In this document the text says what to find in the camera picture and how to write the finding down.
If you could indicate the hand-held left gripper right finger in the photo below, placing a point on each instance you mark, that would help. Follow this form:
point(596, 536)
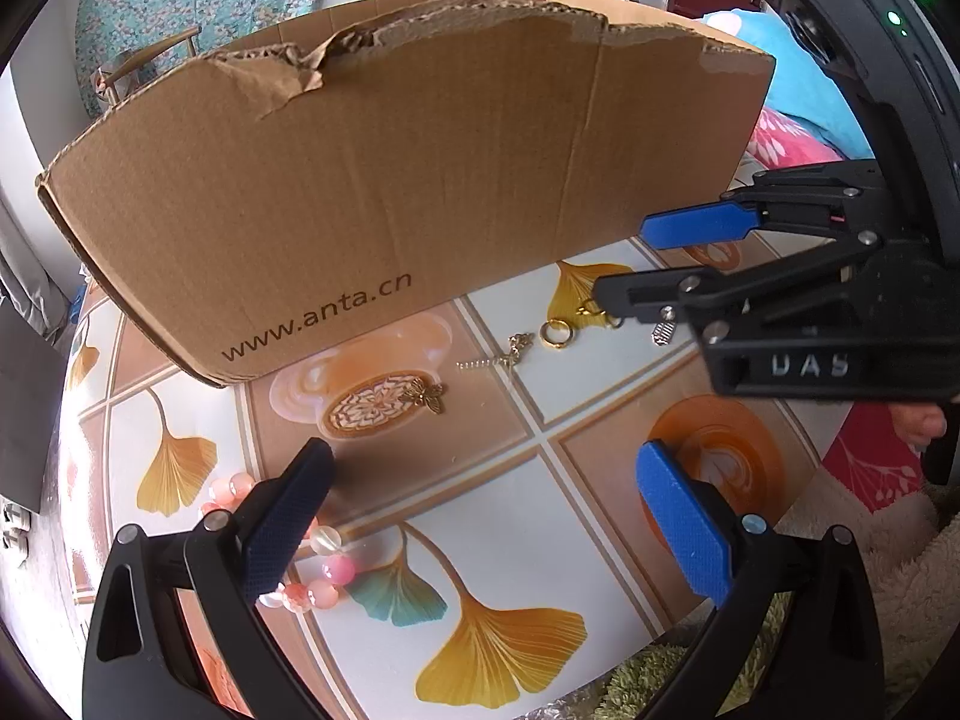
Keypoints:
point(682, 532)

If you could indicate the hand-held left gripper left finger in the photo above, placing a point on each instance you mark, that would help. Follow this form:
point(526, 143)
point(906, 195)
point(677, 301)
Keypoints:
point(289, 532)

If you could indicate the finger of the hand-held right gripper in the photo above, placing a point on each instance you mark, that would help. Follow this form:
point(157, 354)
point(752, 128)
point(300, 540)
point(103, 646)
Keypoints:
point(652, 292)
point(697, 225)

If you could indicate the silver leaf charm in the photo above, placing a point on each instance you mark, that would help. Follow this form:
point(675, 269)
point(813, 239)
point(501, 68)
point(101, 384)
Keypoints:
point(664, 331)

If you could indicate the gold key charm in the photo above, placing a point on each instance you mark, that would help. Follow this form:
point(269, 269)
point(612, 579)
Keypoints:
point(517, 345)

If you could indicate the gold butterfly charm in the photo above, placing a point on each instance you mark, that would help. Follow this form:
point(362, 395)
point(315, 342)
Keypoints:
point(429, 395)

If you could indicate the brown cardboard box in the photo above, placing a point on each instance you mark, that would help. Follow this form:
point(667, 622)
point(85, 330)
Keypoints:
point(375, 187)

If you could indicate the person's right hand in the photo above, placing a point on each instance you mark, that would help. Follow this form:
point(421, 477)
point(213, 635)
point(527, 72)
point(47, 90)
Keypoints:
point(919, 424)

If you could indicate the tile patterned table mat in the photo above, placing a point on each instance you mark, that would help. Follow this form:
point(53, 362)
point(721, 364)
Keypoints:
point(525, 540)

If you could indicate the blue pillow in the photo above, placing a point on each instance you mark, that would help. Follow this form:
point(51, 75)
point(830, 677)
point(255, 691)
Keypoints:
point(795, 82)

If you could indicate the white shoe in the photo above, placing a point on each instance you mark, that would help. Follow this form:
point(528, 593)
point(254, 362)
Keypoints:
point(15, 547)
point(9, 517)

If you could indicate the black cabinet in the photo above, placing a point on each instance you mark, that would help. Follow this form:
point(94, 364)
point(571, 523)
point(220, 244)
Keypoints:
point(26, 420)

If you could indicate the grey curtain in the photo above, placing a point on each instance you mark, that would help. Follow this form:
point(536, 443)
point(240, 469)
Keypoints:
point(22, 270)

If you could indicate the wooden chair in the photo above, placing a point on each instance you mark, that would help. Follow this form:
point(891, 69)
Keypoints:
point(150, 52)

